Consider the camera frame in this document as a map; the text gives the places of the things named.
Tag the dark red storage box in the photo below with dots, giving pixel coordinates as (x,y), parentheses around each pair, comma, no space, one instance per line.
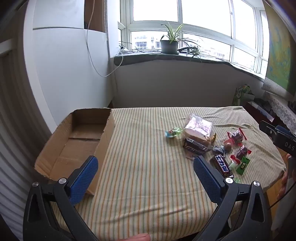
(261,107)

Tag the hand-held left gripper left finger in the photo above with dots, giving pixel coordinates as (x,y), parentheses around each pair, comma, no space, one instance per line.
(84,176)

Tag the white ribbed panel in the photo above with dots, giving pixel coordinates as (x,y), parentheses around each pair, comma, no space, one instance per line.
(13,139)

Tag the green snack packet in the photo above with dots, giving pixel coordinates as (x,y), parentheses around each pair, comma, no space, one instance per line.
(242,165)

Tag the yellow snack packet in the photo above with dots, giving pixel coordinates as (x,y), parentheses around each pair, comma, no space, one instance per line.
(213,138)

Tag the white lace cloth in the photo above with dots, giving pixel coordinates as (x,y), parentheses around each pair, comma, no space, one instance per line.
(282,111)

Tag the small pale green candy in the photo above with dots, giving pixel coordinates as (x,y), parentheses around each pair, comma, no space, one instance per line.
(233,166)

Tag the potted spider plant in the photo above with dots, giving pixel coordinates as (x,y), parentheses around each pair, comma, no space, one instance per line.
(168,46)

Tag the striped tablecloth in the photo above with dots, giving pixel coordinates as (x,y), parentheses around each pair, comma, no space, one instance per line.
(150,162)

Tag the round brown candy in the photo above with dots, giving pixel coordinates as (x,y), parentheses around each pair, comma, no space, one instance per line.
(227,147)

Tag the white-framed window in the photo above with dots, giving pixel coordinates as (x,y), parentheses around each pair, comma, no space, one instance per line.
(205,16)

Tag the white cabinet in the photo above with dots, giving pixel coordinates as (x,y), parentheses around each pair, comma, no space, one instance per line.
(64,69)

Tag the cardboard box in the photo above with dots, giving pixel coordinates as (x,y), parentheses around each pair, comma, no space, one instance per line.
(78,139)

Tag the red-ended date packet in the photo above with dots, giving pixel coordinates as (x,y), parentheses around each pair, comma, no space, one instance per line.
(237,136)
(241,153)

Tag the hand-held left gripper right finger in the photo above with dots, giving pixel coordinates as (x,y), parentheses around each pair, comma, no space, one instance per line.
(209,178)

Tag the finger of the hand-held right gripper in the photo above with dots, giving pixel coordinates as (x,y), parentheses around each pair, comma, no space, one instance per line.
(282,129)
(269,132)

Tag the dark windowsill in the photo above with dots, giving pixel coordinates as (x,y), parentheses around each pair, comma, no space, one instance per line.
(138,59)

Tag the green candy packet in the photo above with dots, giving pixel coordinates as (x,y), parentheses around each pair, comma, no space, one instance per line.
(172,133)

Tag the green paper bag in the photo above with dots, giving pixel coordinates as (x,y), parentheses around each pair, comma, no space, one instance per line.
(240,92)

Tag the wall map poster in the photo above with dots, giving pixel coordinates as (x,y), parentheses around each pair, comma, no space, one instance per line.
(279,58)

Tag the small black snack packet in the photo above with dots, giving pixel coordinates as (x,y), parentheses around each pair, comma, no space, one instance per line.
(218,150)

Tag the white power strip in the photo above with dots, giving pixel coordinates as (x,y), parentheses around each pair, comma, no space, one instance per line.
(123,49)

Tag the small trailing plant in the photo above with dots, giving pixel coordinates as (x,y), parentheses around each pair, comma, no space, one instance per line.
(194,52)

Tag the sliced bread packet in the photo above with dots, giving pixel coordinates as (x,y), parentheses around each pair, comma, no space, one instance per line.
(197,129)

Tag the dark chocolate bar packet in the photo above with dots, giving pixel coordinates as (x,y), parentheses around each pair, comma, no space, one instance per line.
(195,147)

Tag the brown chocolate bag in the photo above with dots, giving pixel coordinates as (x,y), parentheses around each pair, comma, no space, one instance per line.
(220,165)

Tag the person's right hand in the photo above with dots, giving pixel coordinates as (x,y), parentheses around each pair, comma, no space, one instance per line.
(283,185)

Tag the person's left hand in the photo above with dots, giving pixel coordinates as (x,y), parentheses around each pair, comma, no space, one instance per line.
(140,237)

